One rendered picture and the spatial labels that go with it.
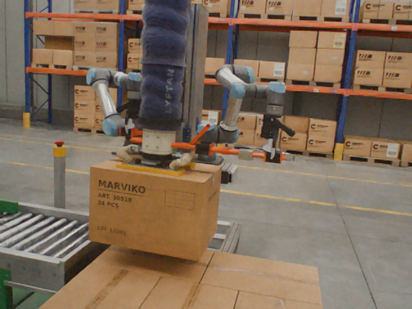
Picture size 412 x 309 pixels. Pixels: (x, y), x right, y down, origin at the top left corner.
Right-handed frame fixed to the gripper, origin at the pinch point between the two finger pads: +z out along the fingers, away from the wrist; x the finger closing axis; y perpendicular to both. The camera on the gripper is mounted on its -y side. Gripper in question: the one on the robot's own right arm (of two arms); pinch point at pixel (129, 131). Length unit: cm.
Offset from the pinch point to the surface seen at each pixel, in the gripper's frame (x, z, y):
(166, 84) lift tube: -34, -30, 35
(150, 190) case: -45, 21, 34
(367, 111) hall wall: 822, 9, 257
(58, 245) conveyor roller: -32, 66, -28
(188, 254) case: -45, 51, 55
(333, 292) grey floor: 76, 121, 140
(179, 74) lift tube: -29, -35, 40
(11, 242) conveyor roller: -39, 66, -55
